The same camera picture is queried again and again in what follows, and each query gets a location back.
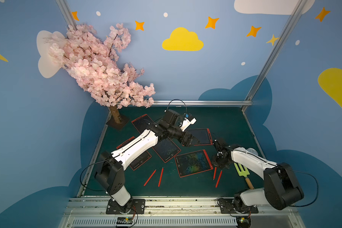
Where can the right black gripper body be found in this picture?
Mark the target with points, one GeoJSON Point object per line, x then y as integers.
{"type": "Point", "coordinates": [222, 159]}

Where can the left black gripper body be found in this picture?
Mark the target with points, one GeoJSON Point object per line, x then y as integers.
{"type": "Point", "coordinates": [186, 139]}

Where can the colourful scribble red writing tablet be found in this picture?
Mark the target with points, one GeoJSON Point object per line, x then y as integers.
{"type": "Point", "coordinates": [191, 163]}

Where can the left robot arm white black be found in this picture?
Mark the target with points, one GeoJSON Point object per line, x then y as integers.
{"type": "Point", "coordinates": [109, 167]}

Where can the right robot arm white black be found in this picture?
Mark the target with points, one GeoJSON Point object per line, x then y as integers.
{"type": "Point", "coordinates": [281, 186]}

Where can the red stylus right pair inner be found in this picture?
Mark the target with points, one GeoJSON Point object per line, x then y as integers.
{"type": "Point", "coordinates": [214, 174]}

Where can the red stylus pair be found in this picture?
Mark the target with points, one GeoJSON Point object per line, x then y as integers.
{"type": "Point", "coordinates": [214, 174]}
{"type": "Point", "coordinates": [218, 180]}

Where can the red stylus right pair outer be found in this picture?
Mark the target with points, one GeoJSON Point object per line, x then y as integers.
{"type": "Point", "coordinates": [218, 180]}

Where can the pink cherry blossom tree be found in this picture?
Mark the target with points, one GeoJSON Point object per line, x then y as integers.
{"type": "Point", "coordinates": [93, 64]}

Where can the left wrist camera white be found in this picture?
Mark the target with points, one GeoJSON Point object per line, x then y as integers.
{"type": "Point", "coordinates": [188, 120]}

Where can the green garden fork wooden handle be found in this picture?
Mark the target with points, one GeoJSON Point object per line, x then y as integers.
{"type": "Point", "coordinates": [244, 172]}

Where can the aluminium back frame bar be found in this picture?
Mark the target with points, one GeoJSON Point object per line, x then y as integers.
{"type": "Point", "coordinates": [217, 103]}

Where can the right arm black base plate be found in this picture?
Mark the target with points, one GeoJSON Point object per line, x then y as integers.
{"type": "Point", "coordinates": [230, 206]}

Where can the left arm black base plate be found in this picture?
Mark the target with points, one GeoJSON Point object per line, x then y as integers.
{"type": "Point", "coordinates": [136, 206]}

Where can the aluminium front rail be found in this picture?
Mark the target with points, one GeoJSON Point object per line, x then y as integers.
{"type": "Point", "coordinates": [175, 212]}

